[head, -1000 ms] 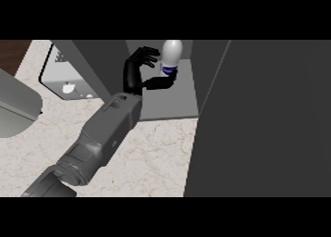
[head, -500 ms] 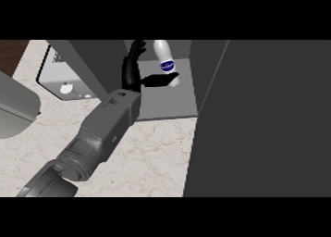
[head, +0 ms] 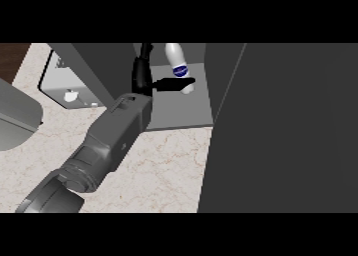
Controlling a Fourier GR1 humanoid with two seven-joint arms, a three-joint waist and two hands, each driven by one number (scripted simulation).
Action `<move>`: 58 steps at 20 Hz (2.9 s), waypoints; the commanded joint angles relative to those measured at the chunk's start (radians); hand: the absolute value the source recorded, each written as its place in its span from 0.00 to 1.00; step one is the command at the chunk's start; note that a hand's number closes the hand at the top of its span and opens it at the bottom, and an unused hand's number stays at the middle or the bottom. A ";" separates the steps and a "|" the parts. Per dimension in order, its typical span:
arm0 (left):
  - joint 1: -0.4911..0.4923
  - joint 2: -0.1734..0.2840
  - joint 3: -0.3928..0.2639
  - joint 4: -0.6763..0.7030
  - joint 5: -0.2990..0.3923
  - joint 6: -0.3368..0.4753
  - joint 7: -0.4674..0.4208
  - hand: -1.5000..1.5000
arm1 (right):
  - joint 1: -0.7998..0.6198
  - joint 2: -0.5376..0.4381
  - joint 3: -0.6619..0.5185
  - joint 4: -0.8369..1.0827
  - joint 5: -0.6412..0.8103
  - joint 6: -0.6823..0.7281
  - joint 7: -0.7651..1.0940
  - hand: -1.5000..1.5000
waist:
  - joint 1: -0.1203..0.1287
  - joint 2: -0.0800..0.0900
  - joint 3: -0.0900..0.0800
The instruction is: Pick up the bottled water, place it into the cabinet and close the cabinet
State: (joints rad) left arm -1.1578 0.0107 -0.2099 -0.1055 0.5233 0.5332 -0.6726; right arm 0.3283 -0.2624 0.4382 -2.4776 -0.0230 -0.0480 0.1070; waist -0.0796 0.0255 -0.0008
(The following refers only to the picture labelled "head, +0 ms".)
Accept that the grey open cabinet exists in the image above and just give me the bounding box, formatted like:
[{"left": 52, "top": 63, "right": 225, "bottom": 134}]
[{"left": 48, "top": 43, "right": 249, "bottom": 132}]

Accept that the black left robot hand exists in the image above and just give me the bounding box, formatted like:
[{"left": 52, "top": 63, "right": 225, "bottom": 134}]
[{"left": 131, "top": 43, "right": 197, "bottom": 98}]

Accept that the dark grey cabinet door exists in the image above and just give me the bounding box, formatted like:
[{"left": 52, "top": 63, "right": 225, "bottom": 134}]
[{"left": 197, "top": 43, "right": 358, "bottom": 214}]

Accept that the pale grey rounded appliance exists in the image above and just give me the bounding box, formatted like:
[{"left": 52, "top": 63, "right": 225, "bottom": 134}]
[{"left": 0, "top": 71, "right": 45, "bottom": 152}]

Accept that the white bottle with blue label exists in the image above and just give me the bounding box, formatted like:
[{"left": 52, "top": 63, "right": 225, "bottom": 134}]
[{"left": 165, "top": 43, "right": 197, "bottom": 96}]

